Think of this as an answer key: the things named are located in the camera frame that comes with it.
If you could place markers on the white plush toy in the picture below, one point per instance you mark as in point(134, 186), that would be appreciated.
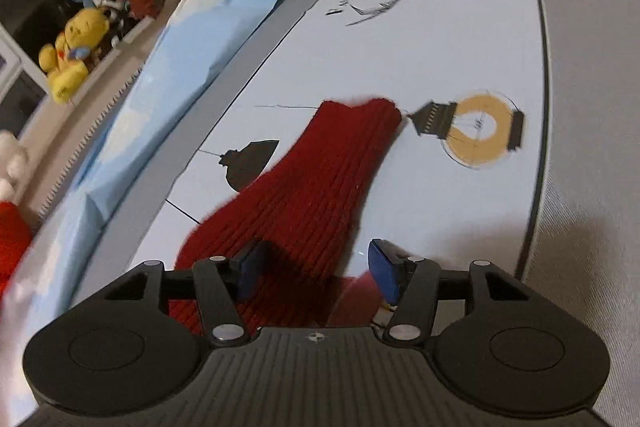
point(12, 162)

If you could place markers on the yellow plush toy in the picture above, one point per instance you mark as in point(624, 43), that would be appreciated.
point(75, 52)

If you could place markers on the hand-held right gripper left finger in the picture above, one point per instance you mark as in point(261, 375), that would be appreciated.
point(252, 269)

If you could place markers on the red cloth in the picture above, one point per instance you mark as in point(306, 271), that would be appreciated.
point(11, 242)

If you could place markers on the light blue quilt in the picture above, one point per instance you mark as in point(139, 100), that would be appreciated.
point(190, 57)

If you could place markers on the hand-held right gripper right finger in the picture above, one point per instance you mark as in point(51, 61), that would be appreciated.
point(382, 269)

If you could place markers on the grey bed sheet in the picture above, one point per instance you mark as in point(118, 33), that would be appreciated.
point(585, 157)

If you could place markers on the red knitted sweater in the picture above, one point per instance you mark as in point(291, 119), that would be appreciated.
point(310, 187)

